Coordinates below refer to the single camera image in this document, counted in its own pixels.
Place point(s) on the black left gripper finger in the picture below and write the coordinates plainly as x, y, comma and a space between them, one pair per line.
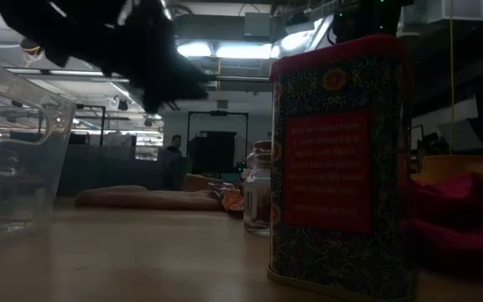
162, 95
189, 78

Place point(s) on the orange snack packet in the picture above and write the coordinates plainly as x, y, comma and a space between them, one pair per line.
231, 199

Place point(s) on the square glass spice jar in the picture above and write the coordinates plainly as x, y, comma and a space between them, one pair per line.
256, 197

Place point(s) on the patterned spice tin red lid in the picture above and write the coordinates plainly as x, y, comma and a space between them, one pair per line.
329, 168

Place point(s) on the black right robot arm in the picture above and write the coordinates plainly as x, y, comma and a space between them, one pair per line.
363, 21

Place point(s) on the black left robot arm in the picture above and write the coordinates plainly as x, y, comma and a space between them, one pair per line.
57, 29

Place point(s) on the ceiling light panel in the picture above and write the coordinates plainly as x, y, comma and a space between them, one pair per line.
194, 49
243, 51

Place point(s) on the person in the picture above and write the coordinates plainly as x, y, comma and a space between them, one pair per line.
175, 142

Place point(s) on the long ceiling light bar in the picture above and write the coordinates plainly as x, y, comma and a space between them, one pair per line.
241, 78

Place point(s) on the grey ceiling box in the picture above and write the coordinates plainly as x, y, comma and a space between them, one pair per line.
257, 25

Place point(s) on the dark grey partition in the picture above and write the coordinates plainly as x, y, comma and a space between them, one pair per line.
111, 168

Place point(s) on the beige cloth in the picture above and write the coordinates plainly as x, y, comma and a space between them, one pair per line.
141, 199

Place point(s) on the clear plastic bin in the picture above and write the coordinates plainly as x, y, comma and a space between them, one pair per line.
23, 189

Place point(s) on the wooden box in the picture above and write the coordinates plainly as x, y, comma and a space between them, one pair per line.
455, 168

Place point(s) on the red cloth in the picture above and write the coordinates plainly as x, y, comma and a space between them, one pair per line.
455, 235

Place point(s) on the black metal frame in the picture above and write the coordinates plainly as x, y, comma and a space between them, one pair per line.
218, 112

